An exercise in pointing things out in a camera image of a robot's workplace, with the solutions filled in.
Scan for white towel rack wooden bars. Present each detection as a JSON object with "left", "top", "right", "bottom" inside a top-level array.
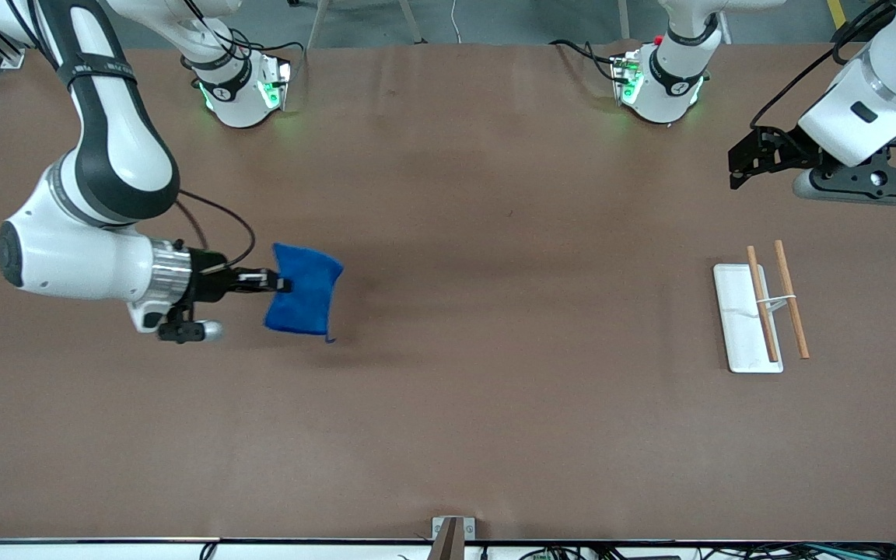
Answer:
[{"left": 712, "top": 240, "right": 811, "bottom": 375}]

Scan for black right base cable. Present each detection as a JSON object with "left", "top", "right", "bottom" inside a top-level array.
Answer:
[{"left": 244, "top": 35, "right": 306, "bottom": 79}]

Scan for black base cable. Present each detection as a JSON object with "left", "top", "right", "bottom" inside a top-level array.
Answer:
[
  {"left": 244, "top": 35, "right": 306, "bottom": 79},
  {"left": 548, "top": 38, "right": 625, "bottom": 83}
]

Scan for black left base cable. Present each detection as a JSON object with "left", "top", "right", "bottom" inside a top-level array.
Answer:
[{"left": 548, "top": 38, "right": 625, "bottom": 83}]

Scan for blue microfibre towel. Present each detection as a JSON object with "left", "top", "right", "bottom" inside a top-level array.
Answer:
[{"left": 264, "top": 243, "right": 345, "bottom": 344}]

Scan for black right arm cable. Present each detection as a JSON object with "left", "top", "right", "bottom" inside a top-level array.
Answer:
[{"left": 175, "top": 189, "right": 257, "bottom": 270}]

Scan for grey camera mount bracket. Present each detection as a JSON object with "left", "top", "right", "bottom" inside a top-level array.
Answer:
[{"left": 430, "top": 516, "right": 477, "bottom": 560}]

